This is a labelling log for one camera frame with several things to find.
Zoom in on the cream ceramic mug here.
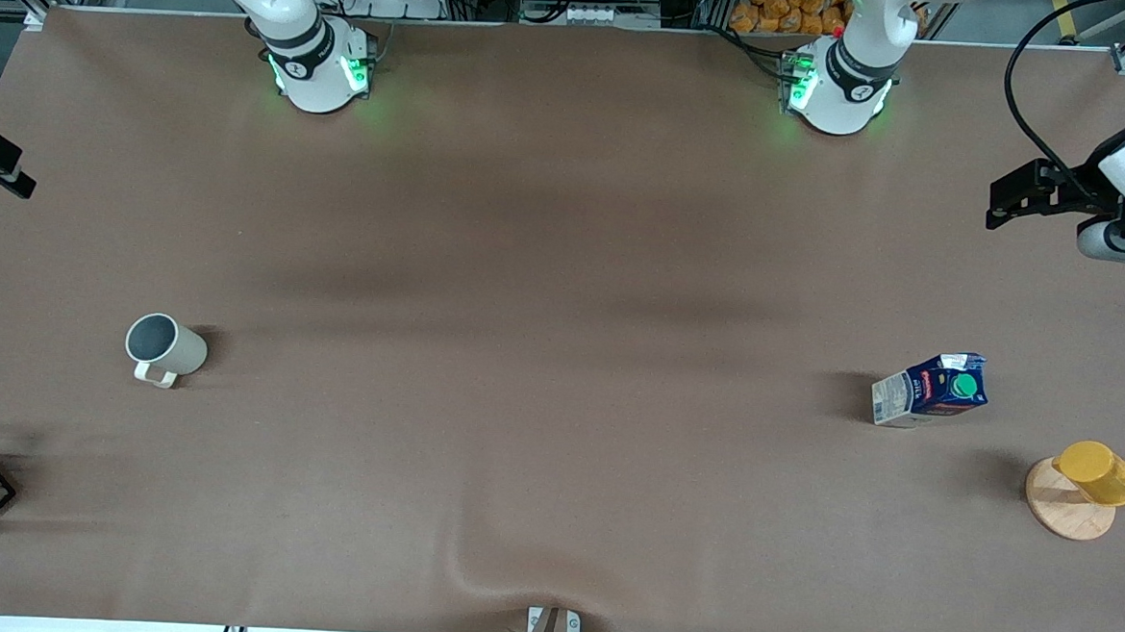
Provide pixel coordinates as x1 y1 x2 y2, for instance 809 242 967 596
124 312 211 392

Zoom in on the blue milk carton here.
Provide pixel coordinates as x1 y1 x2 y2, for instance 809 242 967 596
868 347 992 434

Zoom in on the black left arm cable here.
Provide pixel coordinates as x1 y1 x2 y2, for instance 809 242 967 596
999 0 1124 187

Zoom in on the brown table mat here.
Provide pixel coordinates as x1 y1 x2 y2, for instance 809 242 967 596
0 0 1125 632

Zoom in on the long white power strip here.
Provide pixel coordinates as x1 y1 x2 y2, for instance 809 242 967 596
561 1 664 30

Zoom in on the yellow plastic cup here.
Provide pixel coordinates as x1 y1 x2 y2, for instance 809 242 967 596
1050 439 1125 508

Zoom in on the wooden mug stand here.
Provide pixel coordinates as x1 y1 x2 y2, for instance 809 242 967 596
1023 456 1125 544

